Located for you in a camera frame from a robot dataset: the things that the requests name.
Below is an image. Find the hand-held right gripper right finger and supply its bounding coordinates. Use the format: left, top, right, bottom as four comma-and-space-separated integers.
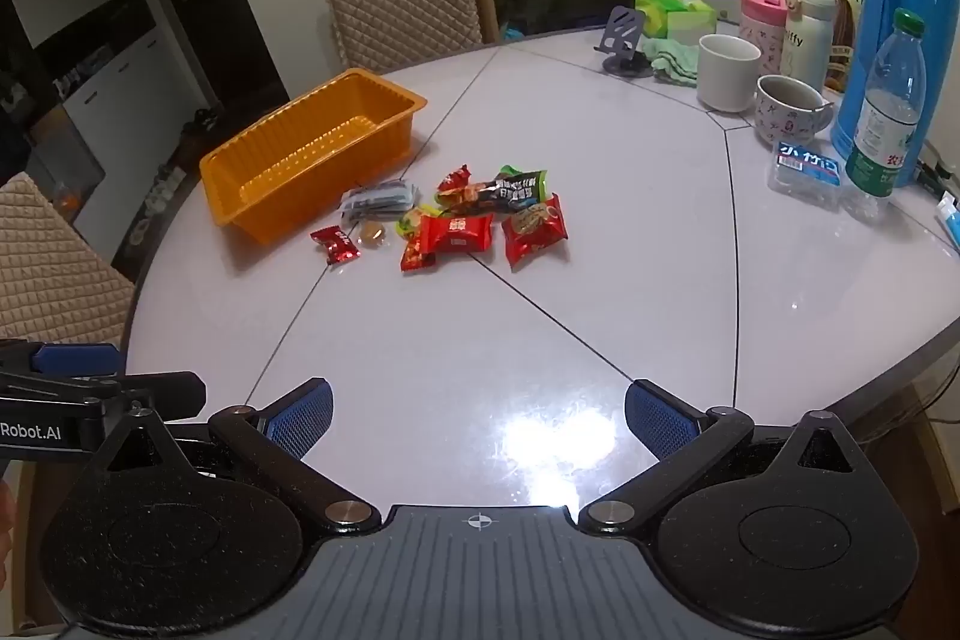
576, 377, 875, 537

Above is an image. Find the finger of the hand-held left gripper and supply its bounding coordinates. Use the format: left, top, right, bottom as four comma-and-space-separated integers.
0, 371, 208, 422
0, 340, 127, 377

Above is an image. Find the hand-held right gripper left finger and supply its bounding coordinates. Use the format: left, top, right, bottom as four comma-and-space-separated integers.
90, 376, 381, 537

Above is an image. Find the small red candy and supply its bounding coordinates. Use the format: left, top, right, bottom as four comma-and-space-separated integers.
310, 225, 362, 267

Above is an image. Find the small red yellow packet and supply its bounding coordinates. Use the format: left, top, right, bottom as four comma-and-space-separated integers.
400, 235, 439, 273

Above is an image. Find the green yellow snack packet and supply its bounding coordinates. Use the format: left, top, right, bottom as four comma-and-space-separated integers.
395, 205, 443, 239

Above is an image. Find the red cookie packet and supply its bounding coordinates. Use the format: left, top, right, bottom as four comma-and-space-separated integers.
501, 194, 569, 271

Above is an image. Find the grey clear snack packet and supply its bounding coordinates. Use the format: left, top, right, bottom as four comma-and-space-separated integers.
339, 179, 419, 229

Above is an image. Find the orange plastic tray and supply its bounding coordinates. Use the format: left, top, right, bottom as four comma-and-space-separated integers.
199, 68, 428, 247

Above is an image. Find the red rectangular snack packet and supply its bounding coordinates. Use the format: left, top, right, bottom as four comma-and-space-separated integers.
418, 212, 497, 256

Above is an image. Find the black sausage packet green end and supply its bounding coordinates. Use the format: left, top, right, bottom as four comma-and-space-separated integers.
439, 164, 551, 215

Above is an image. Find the beige quilted chair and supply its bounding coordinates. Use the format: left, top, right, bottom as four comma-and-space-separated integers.
315, 0, 485, 76
0, 171, 137, 350

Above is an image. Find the white cabinet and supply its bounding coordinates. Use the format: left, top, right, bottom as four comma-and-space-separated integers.
60, 25, 220, 223

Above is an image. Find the clear box blue label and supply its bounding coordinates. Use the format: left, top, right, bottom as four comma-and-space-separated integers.
766, 140, 845, 211

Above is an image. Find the patterned white cup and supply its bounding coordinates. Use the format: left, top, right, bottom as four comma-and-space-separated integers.
754, 74, 836, 145

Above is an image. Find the white mug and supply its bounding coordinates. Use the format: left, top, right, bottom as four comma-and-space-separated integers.
697, 33, 763, 113

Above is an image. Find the light green cloth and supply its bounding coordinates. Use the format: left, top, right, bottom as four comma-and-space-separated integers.
643, 37, 703, 87

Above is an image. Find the plastic water bottle green cap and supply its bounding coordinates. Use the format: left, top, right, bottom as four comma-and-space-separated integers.
844, 7, 928, 199

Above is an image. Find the grey phone stand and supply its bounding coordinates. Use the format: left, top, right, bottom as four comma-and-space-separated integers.
596, 5, 654, 79

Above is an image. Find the pink lidded tumbler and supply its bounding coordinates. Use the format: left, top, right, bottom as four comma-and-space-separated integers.
739, 0, 789, 79

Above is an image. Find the green tissue pack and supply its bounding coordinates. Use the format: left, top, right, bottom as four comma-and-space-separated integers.
634, 0, 718, 42

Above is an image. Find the white thermos bottle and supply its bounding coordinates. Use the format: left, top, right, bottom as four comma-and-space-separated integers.
782, 0, 838, 91

